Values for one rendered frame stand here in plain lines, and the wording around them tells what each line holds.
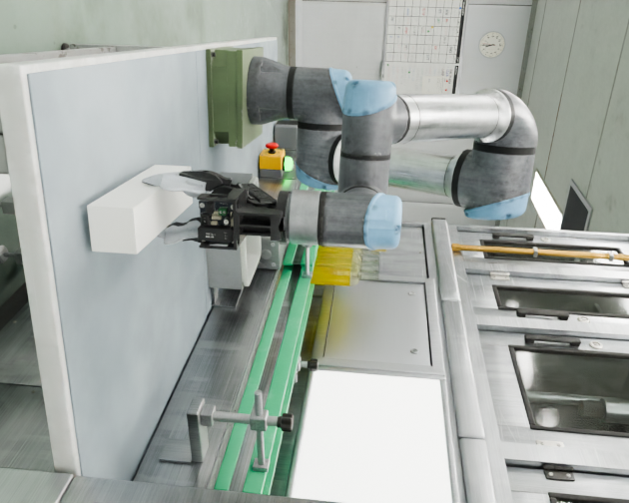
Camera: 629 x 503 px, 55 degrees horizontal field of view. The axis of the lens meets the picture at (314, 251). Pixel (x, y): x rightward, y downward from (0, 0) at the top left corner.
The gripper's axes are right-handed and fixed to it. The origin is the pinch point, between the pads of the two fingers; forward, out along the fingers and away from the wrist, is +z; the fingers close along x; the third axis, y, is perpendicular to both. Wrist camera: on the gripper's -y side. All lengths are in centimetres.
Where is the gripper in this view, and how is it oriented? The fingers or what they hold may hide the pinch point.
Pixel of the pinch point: (154, 205)
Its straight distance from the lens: 91.4
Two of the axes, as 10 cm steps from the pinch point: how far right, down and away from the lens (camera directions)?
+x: -0.2, 9.4, 3.5
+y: -1.1, 3.5, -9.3
